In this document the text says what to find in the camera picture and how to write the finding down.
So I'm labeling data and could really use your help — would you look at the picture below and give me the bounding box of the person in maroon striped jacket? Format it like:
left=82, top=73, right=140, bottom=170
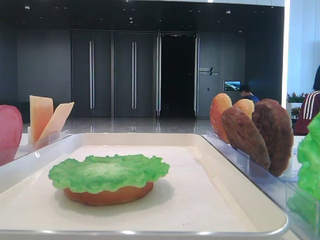
left=292, top=64, right=320, bottom=136

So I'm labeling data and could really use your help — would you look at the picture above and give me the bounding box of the white rectangular tray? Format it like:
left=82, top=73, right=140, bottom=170
left=0, top=133, right=290, bottom=240

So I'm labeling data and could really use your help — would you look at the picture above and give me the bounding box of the left clear acrylic rack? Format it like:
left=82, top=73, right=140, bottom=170
left=0, top=129, right=70, bottom=167

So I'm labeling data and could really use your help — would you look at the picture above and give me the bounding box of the right clear acrylic rack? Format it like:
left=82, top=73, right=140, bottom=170
left=203, top=131, right=320, bottom=240

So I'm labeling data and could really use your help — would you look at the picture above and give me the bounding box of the large orange bread slice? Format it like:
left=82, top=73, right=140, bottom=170
left=209, top=93, right=232, bottom=144

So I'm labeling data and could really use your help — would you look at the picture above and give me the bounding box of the person in blue shirt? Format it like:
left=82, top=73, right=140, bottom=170
left=239, top=84, right=260, bottom=104

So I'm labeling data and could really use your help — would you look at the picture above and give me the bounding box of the wall mounted screen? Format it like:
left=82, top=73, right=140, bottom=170
left=223, top=81, right=241, bottom=92

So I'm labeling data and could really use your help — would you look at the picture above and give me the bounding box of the clear acrylic rack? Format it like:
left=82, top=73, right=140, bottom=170
left=203, top=131, right=320, bottom=240
left=0, top=129, right=70, bottom=167

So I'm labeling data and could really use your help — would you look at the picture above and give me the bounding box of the green lettuce in rack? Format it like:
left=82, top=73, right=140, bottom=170
left=287, top=115, right=320, bottom=227

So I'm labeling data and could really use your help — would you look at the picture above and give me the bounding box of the rear brown meat patty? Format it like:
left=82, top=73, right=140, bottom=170
left=252, top=98, right=294, bottom=177

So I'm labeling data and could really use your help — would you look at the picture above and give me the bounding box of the tall orange cheese slice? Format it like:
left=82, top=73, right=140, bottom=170
left=29, top=95, right=54, bottom=143

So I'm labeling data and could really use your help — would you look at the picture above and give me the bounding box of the leaning yellow cheese slice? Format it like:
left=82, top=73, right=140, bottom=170
left=39, top=102, right=75, bottom=140

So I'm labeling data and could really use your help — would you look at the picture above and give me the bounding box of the brown meat patty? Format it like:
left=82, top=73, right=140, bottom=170
left=252, top=98, right=294, bottom=177
left=220, top=106, right=271, bottom=170

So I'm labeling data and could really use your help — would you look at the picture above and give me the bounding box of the red tomato slice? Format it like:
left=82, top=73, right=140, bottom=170
left=0, top=105, right=23, bottom=152

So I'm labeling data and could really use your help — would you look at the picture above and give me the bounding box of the bottom bread bun slice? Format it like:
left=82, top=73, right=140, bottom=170
left=63, top=182, right=154, bottom=207

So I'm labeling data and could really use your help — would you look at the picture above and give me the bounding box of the front brown meat patty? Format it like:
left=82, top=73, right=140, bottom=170
left=220, top=106, right=271, bottom=170

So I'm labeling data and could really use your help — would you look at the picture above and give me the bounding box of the small orange bread slice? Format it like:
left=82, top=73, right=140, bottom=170
left=233, top=98, right=255, bottom=119

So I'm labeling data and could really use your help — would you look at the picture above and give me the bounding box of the flower planter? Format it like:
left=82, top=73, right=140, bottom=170
left=286, top=92, right=307, bottom=118

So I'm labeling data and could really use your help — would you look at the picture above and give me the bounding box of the green lettuce leaf on bun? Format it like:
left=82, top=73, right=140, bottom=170
left=48, top=154, right=171, bottom=194

